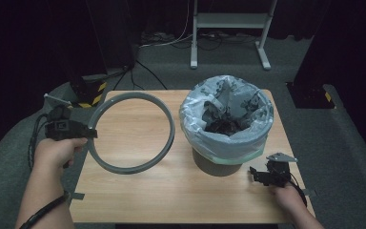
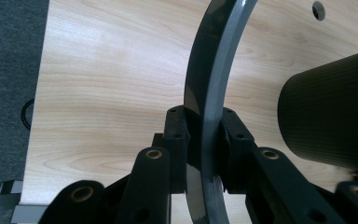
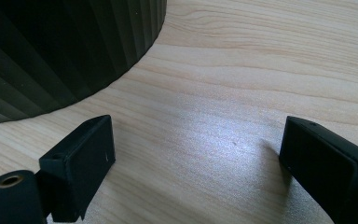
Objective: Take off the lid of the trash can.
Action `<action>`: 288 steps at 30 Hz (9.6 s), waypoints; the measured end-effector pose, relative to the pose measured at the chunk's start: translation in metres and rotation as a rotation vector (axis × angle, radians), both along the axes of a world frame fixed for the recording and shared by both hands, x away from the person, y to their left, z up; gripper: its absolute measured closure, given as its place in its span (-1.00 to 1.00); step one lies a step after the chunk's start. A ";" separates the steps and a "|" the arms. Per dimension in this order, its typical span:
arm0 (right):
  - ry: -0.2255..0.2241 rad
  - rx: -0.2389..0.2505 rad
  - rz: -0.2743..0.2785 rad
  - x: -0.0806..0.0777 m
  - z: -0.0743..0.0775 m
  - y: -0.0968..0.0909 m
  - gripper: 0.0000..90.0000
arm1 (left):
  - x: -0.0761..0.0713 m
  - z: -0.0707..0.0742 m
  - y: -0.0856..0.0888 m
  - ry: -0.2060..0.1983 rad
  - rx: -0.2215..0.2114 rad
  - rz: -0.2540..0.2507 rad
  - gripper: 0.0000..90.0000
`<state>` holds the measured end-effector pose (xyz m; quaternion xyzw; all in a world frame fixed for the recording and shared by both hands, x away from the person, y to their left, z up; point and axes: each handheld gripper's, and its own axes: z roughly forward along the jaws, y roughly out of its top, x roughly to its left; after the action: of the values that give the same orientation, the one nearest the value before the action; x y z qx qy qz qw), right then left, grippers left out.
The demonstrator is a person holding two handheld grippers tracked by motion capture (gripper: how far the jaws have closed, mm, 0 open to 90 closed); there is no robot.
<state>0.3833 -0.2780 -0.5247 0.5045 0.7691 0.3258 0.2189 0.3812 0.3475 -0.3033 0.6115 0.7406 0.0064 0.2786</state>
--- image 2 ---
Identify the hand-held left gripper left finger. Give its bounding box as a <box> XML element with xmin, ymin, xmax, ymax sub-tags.
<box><xmin>162</xmin><ymin>105</ymin><xmax>191</xmax><ymax>194</ymax></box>

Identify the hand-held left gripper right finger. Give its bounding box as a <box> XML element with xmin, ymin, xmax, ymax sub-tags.
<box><xmin>218</xmin><ymin>106</ymin><xmax>259</xmax><ymax>195</ymax></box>

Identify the grey plastic trash can ring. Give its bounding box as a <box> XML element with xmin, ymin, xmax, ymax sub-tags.
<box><xmin>183</xmin><ymin>0</ymin><xmax>259</xmax><ymax>224</ymax></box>

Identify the dark ribbed trash can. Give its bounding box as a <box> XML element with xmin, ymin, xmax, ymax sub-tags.
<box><xmin>276</xmin><ymin>47</ymin><xmax>358</xmax><ymax>175</ymax></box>

